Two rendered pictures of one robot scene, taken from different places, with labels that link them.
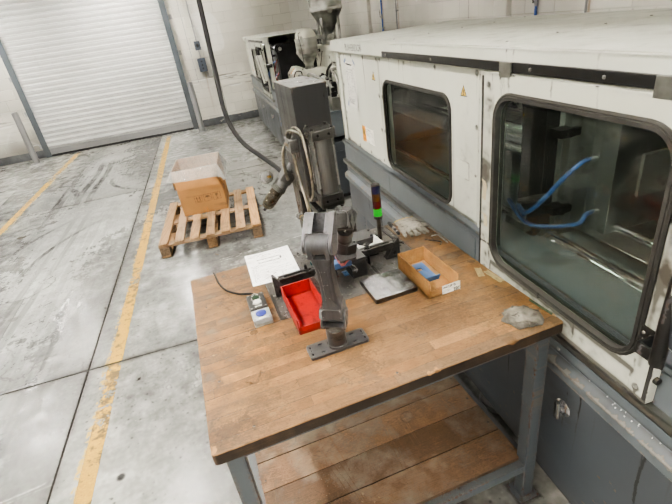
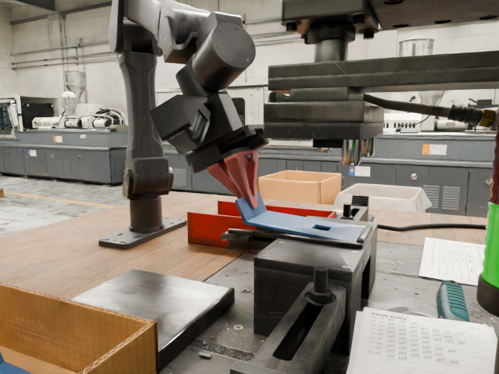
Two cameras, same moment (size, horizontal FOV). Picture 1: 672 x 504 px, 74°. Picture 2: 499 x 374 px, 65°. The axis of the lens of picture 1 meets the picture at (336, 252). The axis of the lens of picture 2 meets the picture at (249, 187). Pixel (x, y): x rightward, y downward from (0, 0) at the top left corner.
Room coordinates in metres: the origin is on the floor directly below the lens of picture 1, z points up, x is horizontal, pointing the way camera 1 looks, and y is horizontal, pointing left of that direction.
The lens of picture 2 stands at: (1.79, -0.41, 1.12)
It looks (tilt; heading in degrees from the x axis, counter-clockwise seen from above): 9 degrees down; 130
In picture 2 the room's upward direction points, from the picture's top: straight up
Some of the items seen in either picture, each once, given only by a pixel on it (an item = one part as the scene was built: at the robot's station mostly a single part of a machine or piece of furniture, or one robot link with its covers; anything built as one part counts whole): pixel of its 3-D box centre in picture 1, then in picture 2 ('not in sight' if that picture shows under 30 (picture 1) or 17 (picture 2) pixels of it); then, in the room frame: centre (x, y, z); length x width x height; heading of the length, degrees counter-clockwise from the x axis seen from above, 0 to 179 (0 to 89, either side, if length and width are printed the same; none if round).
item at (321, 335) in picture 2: (376, 250); (306, 347); (1.64, -0.17, 0.95); 0.15 x 0.03 x 0.10; 106
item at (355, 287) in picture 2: (340, 268); (323, 274); (1.57, -0.01, 0.94); 0.20 x 0.10 x 0.07; 106
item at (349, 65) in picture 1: (350, 84); not in sight; (3.23, -0.28, 1.41); 0.25 x 0.01 x 0.33; 12
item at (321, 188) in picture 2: not in sight; (298, 211); (0.15, 2.15, 0.43); 0.59 x 0.54 x 0.58; 102
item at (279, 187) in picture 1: (280, 185); not in sight; (1.80, 0.19, 1.25); 0.19 x 0.07 x 0.19; 106
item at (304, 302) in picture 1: (305, 304); (261, 227); (1.35, 0.14, 0.93); 0.25 x 0.12 x 0.06; 16
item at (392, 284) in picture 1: (387, 285); (137, 312); (1.43, -0.18, 0.91); 0.17 x 0.16 x 0.02; 106
